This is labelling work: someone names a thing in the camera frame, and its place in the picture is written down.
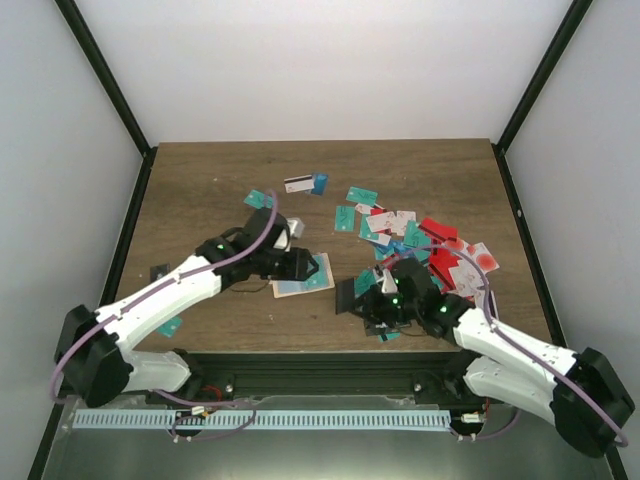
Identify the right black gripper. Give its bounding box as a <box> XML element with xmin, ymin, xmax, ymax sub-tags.
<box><xmin>347</xmin><ymin>284</ymin><xmax>422</xmax><ymax>328</ymax></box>

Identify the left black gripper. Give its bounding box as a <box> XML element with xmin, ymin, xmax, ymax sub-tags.
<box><xmin>255</xmin><ymin>248</ymin><xmax>319</xmax><ymax>283</ymax></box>

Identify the beige leather card holder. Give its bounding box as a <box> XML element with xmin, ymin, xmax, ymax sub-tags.
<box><xmin>272</xmin><ymin>253</ymin><xmax>335</xmax><ymax>298</ymax></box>

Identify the black card front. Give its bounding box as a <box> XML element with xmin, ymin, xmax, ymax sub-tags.
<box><xmin>149</xmin><ymin>263</ymin><xmax>171</xmax><ymax>283</ymax></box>

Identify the black striped card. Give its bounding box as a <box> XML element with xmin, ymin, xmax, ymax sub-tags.
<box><xmin>335</xmin><ymin>277</ymin><xmax>356</xmax><ymax>315</ymax></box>

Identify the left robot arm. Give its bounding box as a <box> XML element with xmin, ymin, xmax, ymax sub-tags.
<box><xmin>50</xmin><ymin>207</ymin><xmax>319</xmax><ymax>408</ymax></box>

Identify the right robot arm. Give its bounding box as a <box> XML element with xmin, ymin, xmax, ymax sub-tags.
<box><xmin>335</xmin><ymin>258</ymin><xmax>635</xmax><ymax>458</ymax></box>

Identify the teal VIP card centre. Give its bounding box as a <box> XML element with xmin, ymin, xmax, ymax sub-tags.
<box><xmin>354</xmin><ymin>269</ymin><xmax>376</xmax><ymax>297</ymax></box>

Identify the teal vip card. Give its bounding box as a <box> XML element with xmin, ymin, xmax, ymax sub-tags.
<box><xmin>354</xmin><ymin>269</ymin><xmax>376</xmax><ymax>297</ymax></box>
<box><xmin>346</xmin><ymin>186</ymin><xmax>378</xmax><ymax>206</ymax></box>

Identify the teal card upright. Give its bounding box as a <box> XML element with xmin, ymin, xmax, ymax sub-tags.
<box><xmin>334</xmin><ymin>205</ymin><xmax>356</xmax><ymax>232</ymax></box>

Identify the white card magnetic stripe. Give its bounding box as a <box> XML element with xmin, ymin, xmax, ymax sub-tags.
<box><xmin>284</xmin><ymin>175</ymin><xmax>315</xmax><ymax>193</ymax></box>

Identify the blue card top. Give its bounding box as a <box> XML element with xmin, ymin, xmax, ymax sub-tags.
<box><xmin>309</xmin><ymin>173</ymin><xmax>329</xmax><ymax>196</ymax></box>

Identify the teal VIP card top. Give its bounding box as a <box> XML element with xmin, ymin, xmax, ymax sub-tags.
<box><xmin>346</xmin><ymin>186</ymin><xmax>378</xmax><ymax>206</ymax></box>

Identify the white red patterned card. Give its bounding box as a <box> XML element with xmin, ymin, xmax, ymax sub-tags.
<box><xmin>448</xmin><ymin>240</ymin><xmax>500</xmax><ymax>297</ymax></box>

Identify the light blue slotted strip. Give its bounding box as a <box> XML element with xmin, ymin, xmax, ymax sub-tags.
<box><xmin>72</xmin><ymin>409</ymin><xmax>451</xmax><ymax>432</ymax></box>

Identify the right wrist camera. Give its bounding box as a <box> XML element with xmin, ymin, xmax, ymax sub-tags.
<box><xmin>373</xmin><ymin>266</ymin><xmax>398</xmax><ymax>296</ymax></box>

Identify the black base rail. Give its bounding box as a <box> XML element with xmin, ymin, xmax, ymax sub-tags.
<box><xmin>176</xmin><ymin>352</ymin><xmax>483</xmax><ymax>409</ymax></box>

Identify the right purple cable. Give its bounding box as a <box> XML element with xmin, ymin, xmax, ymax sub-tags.
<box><xmin>374</xmin><ymin>244</ymin><xmax>630</xmax><ymax>447</ymax></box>

